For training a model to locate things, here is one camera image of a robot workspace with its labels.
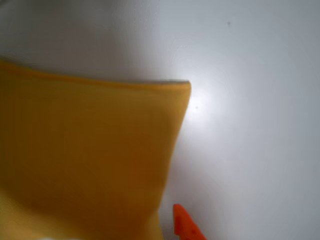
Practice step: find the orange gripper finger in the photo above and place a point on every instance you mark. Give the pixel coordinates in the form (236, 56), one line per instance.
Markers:
(185, 225)

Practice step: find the yellow bean bag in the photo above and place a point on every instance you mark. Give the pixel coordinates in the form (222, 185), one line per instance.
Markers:
(87, 150)

